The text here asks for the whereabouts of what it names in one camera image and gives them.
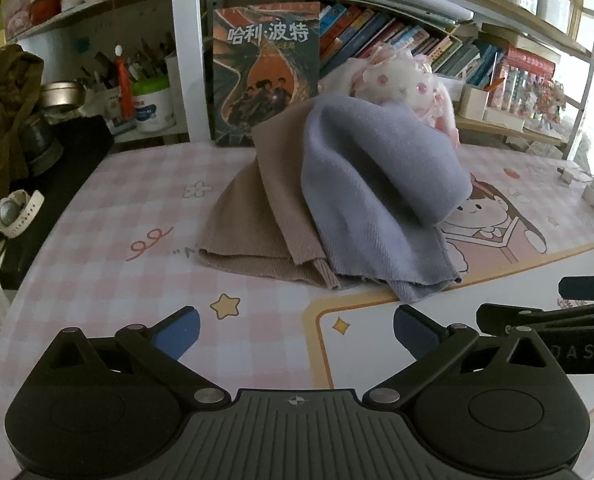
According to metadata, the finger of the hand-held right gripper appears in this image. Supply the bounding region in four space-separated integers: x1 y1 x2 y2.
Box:
477 300 594 376
558 274 594 301

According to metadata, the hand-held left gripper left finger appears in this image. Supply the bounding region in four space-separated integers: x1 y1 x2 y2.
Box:
42 306 233 408

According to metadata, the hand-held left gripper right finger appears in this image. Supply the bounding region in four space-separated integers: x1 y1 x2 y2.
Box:
364 304 553 408

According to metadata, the beige and lavender sweater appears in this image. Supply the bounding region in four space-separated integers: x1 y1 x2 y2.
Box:
197 94 474 303

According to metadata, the pink checked table mat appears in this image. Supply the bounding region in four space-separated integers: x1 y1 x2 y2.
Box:
0 137 594 480

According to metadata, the flat white box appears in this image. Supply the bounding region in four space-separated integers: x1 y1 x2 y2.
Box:
484 107 525 133

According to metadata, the cluster of small figurines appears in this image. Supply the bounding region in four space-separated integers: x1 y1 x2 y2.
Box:
527 79 569 127

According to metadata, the white smartwatch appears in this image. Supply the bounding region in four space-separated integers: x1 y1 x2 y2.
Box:
0 190 45 238

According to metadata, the pink boxed book set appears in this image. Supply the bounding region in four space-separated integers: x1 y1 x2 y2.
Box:
497 65 534 109

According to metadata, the small white open box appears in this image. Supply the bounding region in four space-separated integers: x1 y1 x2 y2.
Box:
460 84 490 121

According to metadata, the white plastic jar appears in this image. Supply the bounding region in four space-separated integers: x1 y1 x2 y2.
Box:
131 77 178 133

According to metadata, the red book box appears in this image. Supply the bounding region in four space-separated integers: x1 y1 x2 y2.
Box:
502 45 560 78

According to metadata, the dark round jar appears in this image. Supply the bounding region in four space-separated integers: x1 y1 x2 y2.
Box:
19 115 65 176

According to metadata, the white and pink plush rabbit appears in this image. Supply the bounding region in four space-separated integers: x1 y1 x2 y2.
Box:
344 45 460 148

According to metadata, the red tassel pen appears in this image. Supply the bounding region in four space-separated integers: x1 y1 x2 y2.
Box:
114 45 132 118

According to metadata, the round metal tin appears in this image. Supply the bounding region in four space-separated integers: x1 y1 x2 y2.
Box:
39 81 85 111

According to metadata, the dark illustrated novel box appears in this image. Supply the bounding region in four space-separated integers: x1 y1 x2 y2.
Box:
212 2 322 148

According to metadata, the white shelf unit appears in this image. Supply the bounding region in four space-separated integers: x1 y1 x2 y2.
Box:
7 0 594 161

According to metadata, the olive brown cloth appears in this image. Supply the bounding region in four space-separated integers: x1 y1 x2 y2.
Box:
0 45 45 201

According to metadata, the row of shelf books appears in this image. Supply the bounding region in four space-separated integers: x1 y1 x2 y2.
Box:
317 2 508 91

